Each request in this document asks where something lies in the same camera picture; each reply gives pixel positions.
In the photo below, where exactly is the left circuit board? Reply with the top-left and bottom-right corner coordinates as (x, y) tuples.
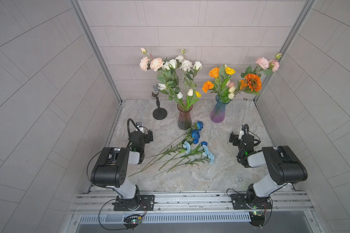
(123, 214), (143, 230)

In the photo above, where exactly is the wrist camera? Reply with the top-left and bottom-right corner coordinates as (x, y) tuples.
(238, 126), (245, 140)
(136, 122), (144, 133)

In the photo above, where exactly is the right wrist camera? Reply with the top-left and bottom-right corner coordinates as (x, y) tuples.
(238, 126), (245, 140)

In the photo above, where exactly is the right circuit board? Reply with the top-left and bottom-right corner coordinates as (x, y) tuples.
(249, 211), (265, 227)

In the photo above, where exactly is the blue purple glass vase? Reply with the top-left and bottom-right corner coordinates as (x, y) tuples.
(210, 95), (231, 123)

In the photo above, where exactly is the pink glass vase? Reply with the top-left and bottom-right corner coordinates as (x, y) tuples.
(177, 104), (193, 130)

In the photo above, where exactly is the right vase bouquet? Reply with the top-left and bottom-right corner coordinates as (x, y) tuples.
(202, 53), (282, 101)

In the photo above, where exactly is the black round stand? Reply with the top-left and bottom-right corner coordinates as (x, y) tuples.
(152, 85), (167, 120)

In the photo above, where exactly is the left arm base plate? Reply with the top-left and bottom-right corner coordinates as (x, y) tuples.
(114, 195), (155, 211)

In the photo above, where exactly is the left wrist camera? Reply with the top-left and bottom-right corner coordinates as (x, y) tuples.
(136, 122), (144, 133)

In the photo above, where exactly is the circuit board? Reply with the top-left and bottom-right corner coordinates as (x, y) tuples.
(123, 214), (143, 230)
(249, 211), (265, 227)

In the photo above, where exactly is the aluminium rail frame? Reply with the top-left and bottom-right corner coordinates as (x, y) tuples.
(68, 189), (319, 227)

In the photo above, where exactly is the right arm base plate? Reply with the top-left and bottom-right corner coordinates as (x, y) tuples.
(228, 193), (273, 211)

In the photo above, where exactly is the left vase bouquet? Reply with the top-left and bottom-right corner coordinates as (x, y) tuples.
(140, 48), (202, 111)

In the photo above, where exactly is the vase bouquet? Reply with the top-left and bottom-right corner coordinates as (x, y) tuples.
(140, 48), (202, 111)
(202, 53), (282, 101)

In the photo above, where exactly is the light blue carnation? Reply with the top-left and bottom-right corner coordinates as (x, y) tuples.
(130, 140), (191, 176)
(163, 144), (211, 170)
(157, 153), (215, 175)

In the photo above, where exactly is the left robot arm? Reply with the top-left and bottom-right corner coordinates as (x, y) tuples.
(89, 118), (153, 210)

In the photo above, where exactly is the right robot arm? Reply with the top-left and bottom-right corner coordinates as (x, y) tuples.
(229, 124), (308, 209)

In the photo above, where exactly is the blue rose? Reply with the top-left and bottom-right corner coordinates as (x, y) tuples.
(140, 129), (200, 172)
(153, 121), (204, 157)

